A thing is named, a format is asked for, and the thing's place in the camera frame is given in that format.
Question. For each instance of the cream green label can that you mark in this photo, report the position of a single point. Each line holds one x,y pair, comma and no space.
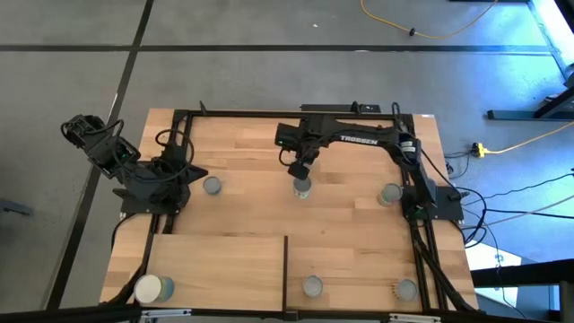
390,194

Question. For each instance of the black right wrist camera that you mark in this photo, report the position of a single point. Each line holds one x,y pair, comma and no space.
298,171

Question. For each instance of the black table-level camera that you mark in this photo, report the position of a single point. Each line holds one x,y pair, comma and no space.
290,315

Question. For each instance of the black floor stand base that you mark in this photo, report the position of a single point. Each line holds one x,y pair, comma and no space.
507,115

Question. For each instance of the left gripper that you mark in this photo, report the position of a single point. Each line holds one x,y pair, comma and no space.
172,176

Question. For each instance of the tall blue label can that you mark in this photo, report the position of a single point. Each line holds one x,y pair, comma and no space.
148,289

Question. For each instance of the tall pale label can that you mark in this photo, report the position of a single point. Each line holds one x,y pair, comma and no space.
302,190

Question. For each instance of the gray floor stand foot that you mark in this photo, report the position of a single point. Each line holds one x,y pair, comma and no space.
13,207

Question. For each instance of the black bar device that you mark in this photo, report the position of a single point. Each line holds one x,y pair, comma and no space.
332,108

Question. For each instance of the red can with yellow rings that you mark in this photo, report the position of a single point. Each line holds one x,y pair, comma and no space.
312,285

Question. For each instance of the short gray-blue can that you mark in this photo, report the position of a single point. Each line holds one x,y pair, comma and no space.
212,185

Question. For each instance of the white label plate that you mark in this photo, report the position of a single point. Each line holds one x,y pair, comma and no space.
414,317
166,312

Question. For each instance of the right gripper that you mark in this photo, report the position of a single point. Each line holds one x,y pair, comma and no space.
309,150

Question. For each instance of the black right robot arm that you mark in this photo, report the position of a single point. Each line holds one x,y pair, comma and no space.
359,140

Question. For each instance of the black overhead rig beam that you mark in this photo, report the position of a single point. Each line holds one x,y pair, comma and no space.
336,316
529,273

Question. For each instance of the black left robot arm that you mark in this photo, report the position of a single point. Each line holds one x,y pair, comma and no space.
107,154

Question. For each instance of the black aluminium table frame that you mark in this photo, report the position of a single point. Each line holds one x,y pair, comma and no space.
246,114

